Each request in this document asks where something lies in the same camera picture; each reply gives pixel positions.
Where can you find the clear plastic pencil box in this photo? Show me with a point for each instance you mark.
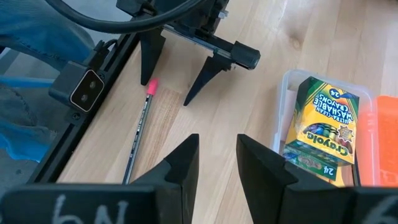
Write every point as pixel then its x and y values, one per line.
pixel 287 84

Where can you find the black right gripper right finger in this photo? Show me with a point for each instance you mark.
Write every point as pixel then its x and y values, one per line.
pixel 261 186

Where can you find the black table level camera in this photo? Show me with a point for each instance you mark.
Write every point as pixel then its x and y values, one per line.
pixel 87 90

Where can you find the orange perforated plastic lid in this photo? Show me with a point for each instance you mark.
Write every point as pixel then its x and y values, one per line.
pixel 385 140

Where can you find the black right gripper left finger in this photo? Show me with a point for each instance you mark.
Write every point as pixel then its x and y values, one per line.
pixel 180 186

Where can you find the dark pencil with pink eraser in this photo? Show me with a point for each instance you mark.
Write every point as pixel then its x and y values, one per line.
pixel 140 130

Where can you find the black aluminium table frame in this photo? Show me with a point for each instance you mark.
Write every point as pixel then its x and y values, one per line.
pixel 62 149

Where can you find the person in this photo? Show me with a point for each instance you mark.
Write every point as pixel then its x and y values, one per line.
pixel 31 31

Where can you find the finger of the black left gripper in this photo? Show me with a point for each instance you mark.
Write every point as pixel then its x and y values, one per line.
pixel 150 53
pixel 211 70

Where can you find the yellow green crayon box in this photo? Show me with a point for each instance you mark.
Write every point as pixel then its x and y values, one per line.
pixel 326 124

